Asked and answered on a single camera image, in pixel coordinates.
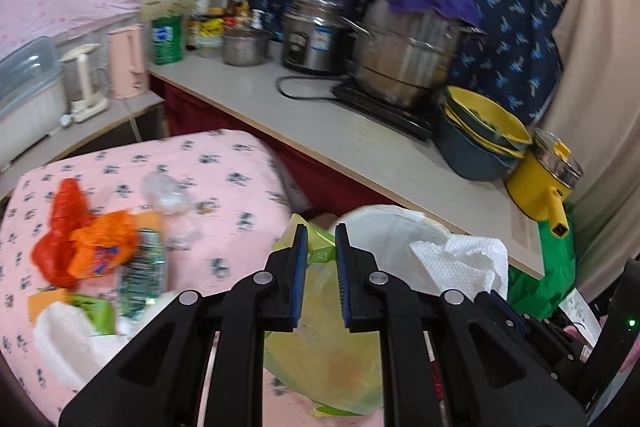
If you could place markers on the clear plastic wrap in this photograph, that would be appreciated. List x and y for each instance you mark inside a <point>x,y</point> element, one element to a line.
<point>162,194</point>

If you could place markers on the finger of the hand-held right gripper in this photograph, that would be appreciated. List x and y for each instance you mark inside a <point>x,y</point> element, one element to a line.
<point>506,313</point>

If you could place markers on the yellow electric pot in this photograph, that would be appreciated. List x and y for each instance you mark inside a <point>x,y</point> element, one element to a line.
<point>532,187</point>

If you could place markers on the green plastic bag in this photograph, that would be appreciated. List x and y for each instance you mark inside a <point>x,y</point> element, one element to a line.
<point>550,267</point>

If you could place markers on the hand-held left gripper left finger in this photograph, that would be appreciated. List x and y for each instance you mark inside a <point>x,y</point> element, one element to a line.
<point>299,267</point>

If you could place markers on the white dish box grey lid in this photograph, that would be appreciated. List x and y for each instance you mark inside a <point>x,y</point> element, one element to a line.
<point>25,117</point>

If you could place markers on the pink electric kettle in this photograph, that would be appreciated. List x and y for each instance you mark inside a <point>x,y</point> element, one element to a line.
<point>125,62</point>

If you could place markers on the clear plastic bottle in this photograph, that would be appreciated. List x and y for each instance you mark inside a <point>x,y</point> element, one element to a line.
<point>142,277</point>

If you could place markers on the red plastic bag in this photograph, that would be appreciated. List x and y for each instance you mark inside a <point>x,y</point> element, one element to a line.
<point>55,252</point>

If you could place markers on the trash bin with white liner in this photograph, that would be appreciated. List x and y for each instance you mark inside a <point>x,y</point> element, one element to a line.
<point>385,232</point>

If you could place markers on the large steel steamer pot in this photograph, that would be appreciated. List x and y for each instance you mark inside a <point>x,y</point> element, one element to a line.
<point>400,57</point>

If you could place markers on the green packet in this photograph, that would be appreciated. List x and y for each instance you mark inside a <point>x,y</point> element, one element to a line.
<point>167,39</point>

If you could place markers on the white glass kettle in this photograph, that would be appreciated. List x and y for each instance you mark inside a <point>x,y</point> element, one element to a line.
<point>82,77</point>

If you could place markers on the white paper wad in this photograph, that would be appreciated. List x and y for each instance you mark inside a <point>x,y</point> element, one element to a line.
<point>60,342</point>

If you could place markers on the steel rice cooker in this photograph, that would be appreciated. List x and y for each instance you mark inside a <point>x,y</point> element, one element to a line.
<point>310,42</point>

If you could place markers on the white paper towel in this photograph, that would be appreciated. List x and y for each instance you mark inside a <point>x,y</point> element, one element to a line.
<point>460,262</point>

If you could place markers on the blue printed wall cloth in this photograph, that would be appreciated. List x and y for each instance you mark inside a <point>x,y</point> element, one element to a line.
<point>500,57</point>

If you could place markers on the black induction cooker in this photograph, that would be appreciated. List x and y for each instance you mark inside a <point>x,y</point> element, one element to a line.
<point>380,112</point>

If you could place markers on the dark red cabinet skirt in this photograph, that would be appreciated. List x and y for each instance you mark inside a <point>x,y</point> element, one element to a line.
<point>320,177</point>

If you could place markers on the dark sauce bottle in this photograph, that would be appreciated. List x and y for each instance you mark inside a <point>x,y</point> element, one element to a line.
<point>193,34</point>

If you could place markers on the green cardboard box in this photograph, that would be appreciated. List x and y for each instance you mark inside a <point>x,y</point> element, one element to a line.
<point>97,312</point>

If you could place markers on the yellow paper piece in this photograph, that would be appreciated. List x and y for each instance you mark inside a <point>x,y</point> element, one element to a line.
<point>45,303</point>

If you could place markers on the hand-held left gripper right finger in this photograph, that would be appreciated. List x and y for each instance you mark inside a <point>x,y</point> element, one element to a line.
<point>344,272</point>

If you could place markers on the tall brown sauce bottle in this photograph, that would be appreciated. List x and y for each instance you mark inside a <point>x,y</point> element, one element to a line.
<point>233,2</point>

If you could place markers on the orange plastic bag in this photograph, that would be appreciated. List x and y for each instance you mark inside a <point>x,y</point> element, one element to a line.
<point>100,242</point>

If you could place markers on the yellow labelled jar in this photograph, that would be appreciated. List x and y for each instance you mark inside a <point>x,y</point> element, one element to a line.
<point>210,37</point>

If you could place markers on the yellow-green plastic bag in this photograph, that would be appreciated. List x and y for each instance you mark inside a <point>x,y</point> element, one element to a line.
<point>310,357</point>

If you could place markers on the small steel pot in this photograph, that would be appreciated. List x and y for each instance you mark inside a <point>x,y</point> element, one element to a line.
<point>242,49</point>

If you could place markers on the beige curtain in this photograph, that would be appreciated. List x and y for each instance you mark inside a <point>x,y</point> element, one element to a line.
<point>590,57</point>

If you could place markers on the yellow lined bowl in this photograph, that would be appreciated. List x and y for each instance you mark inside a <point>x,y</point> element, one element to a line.
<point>480,112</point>

